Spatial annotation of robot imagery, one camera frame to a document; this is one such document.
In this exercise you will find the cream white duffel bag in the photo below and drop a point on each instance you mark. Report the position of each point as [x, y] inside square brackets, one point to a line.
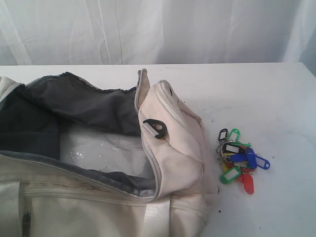
[79, 161]

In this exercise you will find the colourful key tag bunch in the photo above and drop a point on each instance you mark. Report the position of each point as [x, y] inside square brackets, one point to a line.
[238, 160]

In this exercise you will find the white backdrop curtain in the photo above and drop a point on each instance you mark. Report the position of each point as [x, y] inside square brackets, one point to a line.
[79, 32]

